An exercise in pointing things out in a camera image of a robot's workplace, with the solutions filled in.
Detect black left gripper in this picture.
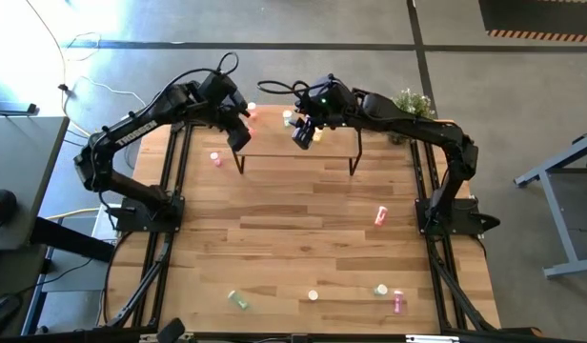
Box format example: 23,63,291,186
193,71,253,152

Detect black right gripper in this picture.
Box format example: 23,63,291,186
292,75,359,151

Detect wooden shelf black metal legs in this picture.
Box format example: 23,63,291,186
231,103,364,177

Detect green potted plant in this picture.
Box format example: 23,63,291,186
391,88,437,147

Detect black desk leg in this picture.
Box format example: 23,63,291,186
30,216,116,263

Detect black clamp device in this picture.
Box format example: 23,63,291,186
155,317,187,343

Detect grey desk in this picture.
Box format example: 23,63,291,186
0,115,71,252

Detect black object with orange print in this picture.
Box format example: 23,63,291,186
0,189,18,228

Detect black mat hazard stripe edge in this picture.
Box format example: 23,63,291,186
477,0,587,44

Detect blue-grey metal stand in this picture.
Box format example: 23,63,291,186
514,131,587,280

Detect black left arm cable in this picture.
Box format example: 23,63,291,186
145,50,241,115

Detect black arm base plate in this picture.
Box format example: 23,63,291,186
115,196,186,233
415,197,502,235

